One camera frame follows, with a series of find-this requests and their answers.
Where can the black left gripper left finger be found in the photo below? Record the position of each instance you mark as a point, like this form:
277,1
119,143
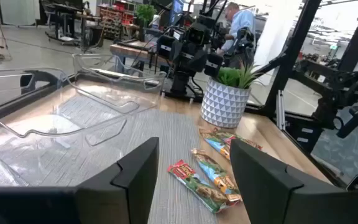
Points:
129,186

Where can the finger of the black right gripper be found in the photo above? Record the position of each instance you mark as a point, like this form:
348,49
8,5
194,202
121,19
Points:
213,65
166,46

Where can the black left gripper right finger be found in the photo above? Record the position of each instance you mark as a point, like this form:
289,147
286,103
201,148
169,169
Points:
275,193

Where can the orange label granola bar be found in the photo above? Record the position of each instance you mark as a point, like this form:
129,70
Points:
217,146
217,177

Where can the red chocolate chip granola bar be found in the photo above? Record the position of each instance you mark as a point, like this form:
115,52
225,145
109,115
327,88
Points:
222,134
197,186

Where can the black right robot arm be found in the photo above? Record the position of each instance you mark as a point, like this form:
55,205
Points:
179,82

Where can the black background robot arm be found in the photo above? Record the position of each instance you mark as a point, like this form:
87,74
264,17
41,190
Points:
241,42

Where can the wooden workbench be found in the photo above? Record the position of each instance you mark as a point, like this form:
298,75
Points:
129,49

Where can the succulent in white geometric pot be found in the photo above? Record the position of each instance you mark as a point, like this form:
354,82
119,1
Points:
224,102

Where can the green background plant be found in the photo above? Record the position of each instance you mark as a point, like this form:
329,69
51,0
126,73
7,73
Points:
145,13

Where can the person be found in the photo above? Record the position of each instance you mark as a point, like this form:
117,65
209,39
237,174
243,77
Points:
242,21

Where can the red parts storage rack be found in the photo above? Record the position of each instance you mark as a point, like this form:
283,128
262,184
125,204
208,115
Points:
117,18

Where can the grey woven placemat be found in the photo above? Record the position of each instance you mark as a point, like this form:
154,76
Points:
172,149

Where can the clear plastic bin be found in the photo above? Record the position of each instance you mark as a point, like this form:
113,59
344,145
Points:
42,102
120,81

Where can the black desk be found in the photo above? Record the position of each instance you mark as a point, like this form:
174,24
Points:
64,12

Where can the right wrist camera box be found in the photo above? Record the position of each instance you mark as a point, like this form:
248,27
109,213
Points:
197,32

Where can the silver aluminium bracket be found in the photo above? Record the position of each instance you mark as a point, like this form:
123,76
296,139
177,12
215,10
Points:
280,109

